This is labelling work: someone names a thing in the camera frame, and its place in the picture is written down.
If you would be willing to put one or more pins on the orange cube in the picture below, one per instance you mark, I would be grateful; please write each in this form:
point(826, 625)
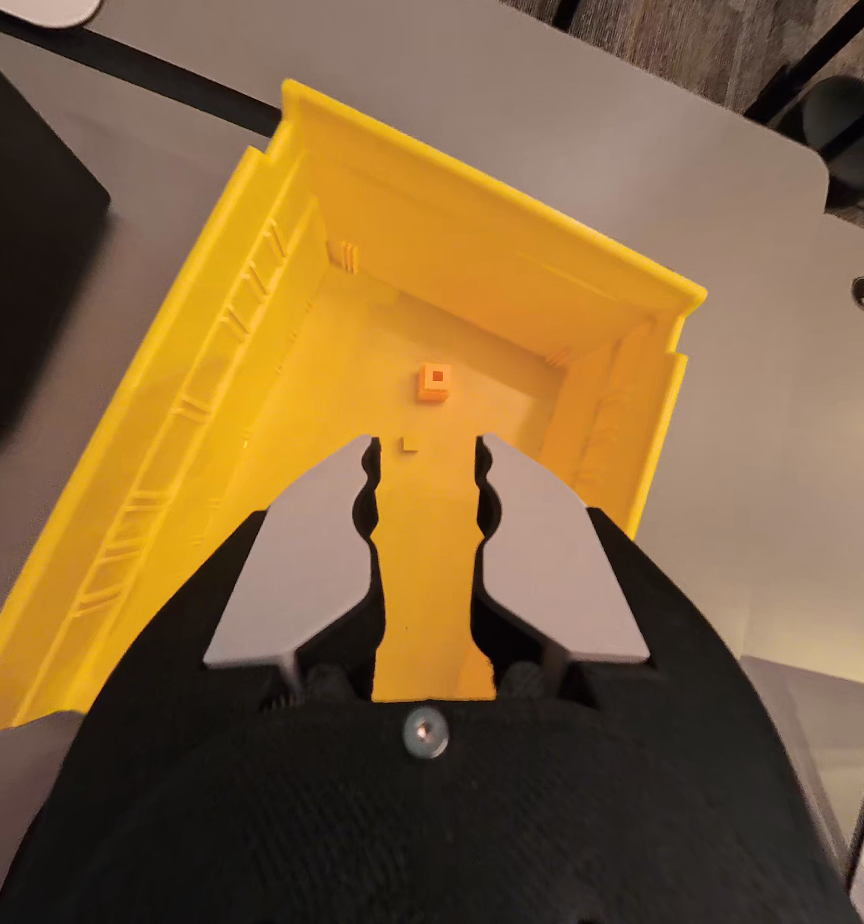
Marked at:
point(434, 380)

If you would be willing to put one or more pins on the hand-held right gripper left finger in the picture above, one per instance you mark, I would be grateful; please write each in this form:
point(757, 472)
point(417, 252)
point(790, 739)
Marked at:
point(295, 578)

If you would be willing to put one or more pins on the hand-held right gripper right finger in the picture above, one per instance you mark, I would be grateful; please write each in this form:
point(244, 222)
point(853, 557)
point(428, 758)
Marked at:
point(562, 578)

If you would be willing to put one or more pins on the black drawer cabinet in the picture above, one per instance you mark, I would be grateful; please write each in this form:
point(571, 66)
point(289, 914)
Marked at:
point(21, 246)

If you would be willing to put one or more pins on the white stand base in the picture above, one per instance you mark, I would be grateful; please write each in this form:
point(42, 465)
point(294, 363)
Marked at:
point(43, 9)

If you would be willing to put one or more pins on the yellow plastic bin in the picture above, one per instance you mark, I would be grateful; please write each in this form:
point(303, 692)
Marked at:
point(403, 260)

